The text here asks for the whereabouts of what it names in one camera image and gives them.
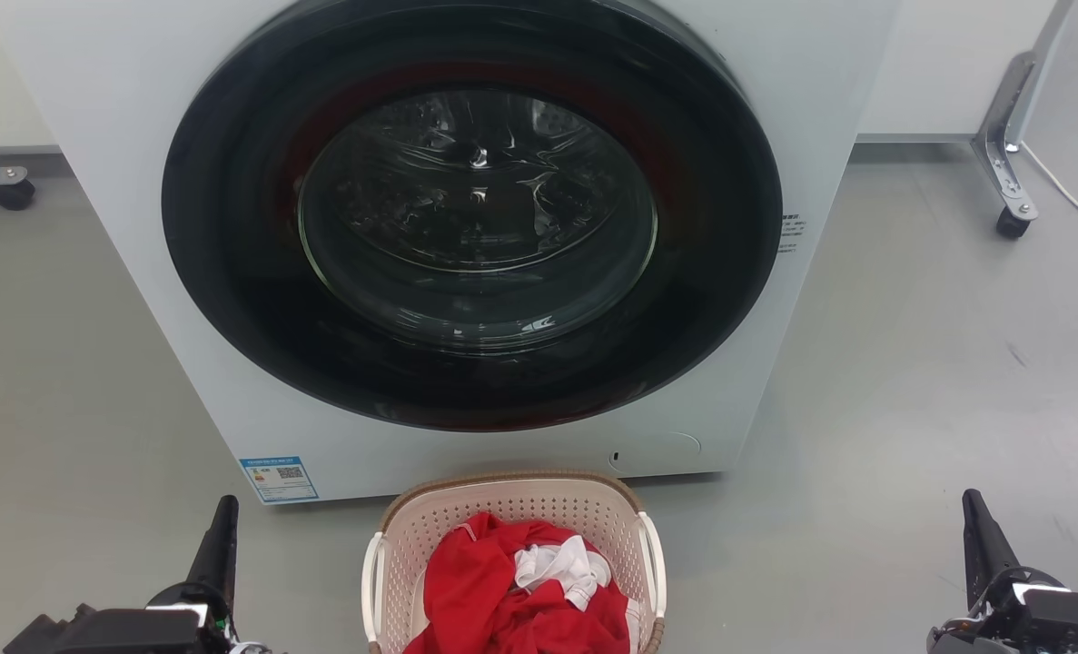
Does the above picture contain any beige perforated plastic laundry basket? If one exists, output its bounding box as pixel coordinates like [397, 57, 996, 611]
[361, 470, 668, 654]

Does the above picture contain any thin white cable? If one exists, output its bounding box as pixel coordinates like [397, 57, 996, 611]
[1020, 141, 1078, 244]

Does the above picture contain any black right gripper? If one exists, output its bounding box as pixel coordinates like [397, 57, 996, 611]
[927, 489, 1078, 654]

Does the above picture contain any silver metal stand bracket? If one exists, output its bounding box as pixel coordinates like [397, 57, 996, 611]
[970, 52, 1039, 222]

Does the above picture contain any white garment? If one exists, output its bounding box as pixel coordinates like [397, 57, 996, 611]
[513, 535, 612, 611]

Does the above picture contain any blue energy label sticker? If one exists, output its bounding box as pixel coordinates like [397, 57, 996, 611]
[239, 456, 320, 504]

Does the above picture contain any round black washing machine door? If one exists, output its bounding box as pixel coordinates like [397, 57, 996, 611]
[162, 0, 783, 432]

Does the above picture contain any white front-load washing machine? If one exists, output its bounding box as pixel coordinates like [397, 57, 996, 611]
[0, 0, 903, 506]

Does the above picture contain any red garment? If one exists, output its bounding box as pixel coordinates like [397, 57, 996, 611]
[402, 511, 635, 654]

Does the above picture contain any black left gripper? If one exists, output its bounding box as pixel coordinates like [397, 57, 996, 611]
[3, 495, 272, 654]

